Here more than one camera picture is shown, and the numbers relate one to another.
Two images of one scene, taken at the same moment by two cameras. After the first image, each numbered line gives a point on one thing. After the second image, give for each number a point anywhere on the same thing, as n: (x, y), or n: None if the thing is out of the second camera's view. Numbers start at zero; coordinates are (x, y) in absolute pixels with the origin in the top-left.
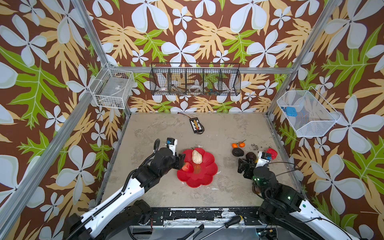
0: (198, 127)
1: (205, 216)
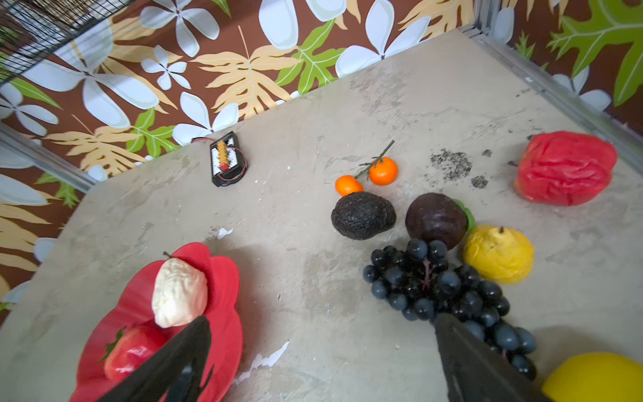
0: (228, 162)
1: None
